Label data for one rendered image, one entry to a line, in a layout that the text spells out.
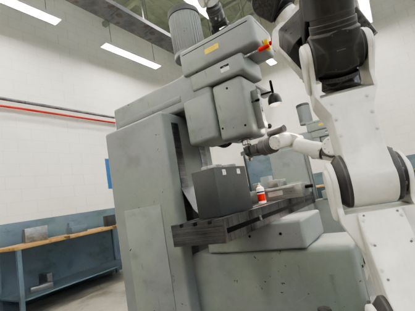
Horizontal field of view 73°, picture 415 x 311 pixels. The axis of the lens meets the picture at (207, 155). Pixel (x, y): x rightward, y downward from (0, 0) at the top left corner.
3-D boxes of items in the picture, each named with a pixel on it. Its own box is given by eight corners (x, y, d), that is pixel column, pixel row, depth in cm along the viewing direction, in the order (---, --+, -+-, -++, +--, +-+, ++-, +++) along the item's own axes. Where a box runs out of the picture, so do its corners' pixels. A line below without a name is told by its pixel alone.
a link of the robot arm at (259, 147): (259, 142, 153) (275, 136, 144) (262, 159, 152) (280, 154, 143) (242, 142, 146) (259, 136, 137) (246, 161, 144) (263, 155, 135)
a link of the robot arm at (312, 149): (304, 155, 130) (346, 167, 116) (293, 152, 123) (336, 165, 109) (311, 132, 129) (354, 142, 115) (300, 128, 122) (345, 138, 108)
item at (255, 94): (268, 127, 148) (260, 89, 151) (265, 126, 144) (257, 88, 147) (261, 129, 150) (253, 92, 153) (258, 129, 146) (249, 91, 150)
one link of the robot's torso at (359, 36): (368, 16, 68) (352, 16, 79) (310, 34, 71) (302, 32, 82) (372, 70, 73) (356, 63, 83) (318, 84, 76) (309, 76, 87)
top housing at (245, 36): (276, 58, 158) (270, 31, 160) (257, 41, 136) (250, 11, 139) (207, 88, 183) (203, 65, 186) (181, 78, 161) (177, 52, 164)
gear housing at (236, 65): (263, 81, 161) (260, 65, 162) (244, 68, 141) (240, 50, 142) (215, 100, 179) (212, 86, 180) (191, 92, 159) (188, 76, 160)
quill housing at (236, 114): (268, 136, 156) (256, 82, 161) (252, 132, 139) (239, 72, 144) (238, 145, 166) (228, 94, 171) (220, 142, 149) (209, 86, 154)
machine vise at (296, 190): (310, 194, 157) (306, 174, 159) (303, 196, 145) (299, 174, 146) (253, 202, 175) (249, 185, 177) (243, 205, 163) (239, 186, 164)
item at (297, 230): (324, 232, 145) (319, 208, 147) (307, 248, 116) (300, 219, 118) (239, 239, 172) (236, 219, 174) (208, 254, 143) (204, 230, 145)
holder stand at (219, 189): (253, 208, 121) (244, 162, 124) (222, 216, 104) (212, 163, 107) (231, 211, 128) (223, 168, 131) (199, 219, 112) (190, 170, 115)
